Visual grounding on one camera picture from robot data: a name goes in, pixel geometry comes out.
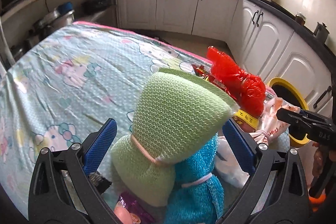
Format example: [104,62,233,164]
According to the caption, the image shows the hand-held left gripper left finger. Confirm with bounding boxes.
[28,118,124,224]

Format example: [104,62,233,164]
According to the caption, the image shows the pink sausage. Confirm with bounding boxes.
[113,207,132,224]

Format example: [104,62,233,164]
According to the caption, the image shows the red and yellow snack packets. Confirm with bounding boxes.
[192,63,226,89]

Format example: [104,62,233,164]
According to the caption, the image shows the grey kettle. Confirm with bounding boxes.
[315,21,330,43]

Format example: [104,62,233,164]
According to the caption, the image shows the pink plastic bag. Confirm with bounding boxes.
[252,97,301,146]

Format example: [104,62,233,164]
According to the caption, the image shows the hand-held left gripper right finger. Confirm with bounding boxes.
[218,119,307,224]

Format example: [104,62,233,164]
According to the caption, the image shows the black kitchen countertop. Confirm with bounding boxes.
[117,0,336,88]

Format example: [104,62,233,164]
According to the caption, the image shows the purple snack wrapper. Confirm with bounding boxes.
[118,191,155,224]

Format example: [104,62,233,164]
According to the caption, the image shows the blue foam mesh bundle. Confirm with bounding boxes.
[164,132,225,224]

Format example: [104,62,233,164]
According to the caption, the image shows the glass jar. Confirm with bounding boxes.
[295,12,306,26]

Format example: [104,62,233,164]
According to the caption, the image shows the sausage with yellow label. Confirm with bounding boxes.
[232,109,260,132]

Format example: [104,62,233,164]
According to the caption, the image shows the cartoon printed blanket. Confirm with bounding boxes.
[0,21,290,224]

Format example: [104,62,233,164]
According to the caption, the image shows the green foam mesh bundle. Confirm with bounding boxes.
[110,68,233,207]

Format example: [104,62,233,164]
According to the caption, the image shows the steel pot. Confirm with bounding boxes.
[33,9,75,35]

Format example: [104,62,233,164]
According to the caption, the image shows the white kitchen cabinets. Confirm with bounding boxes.
[115,0,334,122]

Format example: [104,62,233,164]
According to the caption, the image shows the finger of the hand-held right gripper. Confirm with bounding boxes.
[277,108,336,126]
[287,122,336,141]

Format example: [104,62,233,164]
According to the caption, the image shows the red plastic bag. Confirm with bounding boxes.
[206,46,266,117]

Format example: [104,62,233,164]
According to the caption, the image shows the black frying pan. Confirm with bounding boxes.
[81,0,112,14]

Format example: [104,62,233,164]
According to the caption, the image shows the yellow round bin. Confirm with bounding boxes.
[268,77,310,148]

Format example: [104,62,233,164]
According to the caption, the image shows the person's right hand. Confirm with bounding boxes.
[312,142,327,186]

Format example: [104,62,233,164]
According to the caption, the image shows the white plastic bag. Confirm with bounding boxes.
[215,136,250,188]

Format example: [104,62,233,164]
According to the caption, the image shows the black bristled brush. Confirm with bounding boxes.
[88,172,113,194]

